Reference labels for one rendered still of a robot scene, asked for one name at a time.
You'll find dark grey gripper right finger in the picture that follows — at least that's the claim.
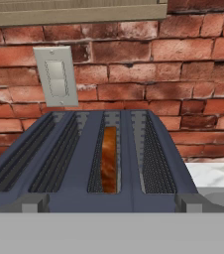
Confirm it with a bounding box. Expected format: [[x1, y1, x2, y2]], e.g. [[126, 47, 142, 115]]
[[175, 192, 224, 214]]

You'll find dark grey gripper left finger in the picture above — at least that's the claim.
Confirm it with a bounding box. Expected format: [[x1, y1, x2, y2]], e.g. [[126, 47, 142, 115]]
[[0, 192, 51, 214]]

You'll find beige wall cupboard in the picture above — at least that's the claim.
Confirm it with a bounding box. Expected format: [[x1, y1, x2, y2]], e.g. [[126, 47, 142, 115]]
[[0, 0, 168, 28]]

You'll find brown bread slice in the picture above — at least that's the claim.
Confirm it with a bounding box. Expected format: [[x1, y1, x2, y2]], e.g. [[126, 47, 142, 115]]
[[100, 126, 118, 194]]

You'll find dark blue four-slot toaster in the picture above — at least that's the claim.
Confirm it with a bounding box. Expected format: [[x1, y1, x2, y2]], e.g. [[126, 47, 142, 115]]
[[0, 109, 199, 214]]

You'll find grey wall switch plate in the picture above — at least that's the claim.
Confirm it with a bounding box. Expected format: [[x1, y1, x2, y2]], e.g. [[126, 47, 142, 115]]
[[32, 45, 80, 108]]

